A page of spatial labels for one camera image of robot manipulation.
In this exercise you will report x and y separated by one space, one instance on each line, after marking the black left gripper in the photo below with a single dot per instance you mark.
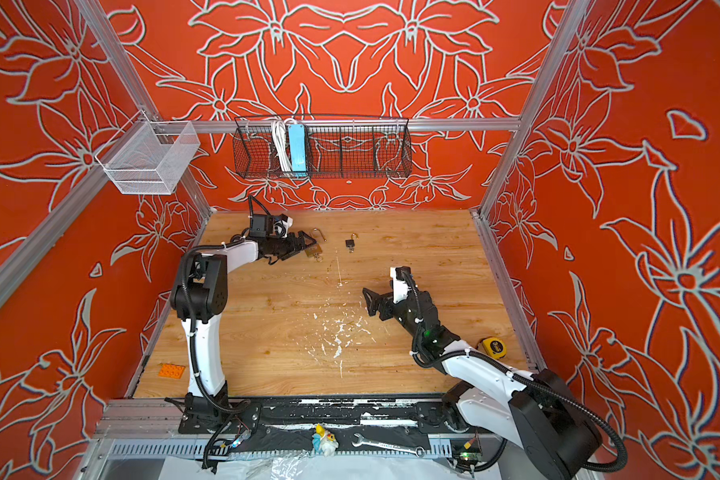
295 248

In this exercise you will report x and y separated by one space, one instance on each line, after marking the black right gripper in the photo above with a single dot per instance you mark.
386 301

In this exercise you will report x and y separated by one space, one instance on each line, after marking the brass padlock with steel shackle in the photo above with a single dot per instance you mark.
314 250

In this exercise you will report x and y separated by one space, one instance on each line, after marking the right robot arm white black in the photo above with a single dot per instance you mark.
536 412

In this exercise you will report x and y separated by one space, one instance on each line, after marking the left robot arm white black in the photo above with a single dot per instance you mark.
200 294

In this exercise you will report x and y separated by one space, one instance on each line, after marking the yellow tape measure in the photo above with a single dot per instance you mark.
493 347

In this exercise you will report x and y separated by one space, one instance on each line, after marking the small toy figure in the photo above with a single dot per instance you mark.
324 442

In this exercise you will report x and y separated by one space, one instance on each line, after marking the silver wrench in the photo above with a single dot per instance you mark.
359 440

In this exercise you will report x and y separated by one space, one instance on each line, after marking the clear plastic bin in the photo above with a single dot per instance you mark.
152 158

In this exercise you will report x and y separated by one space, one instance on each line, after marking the orange flat piece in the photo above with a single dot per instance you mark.
171 371

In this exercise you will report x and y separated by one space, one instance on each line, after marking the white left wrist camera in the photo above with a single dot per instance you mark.
278 225

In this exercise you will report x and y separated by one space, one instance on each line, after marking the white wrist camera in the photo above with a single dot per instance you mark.
399 281
278 225

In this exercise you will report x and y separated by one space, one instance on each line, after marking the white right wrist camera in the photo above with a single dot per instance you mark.
399 281

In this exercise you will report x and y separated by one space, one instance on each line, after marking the black wire basket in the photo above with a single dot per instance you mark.
338 147

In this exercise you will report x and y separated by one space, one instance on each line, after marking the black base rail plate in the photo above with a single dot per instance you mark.
425 413

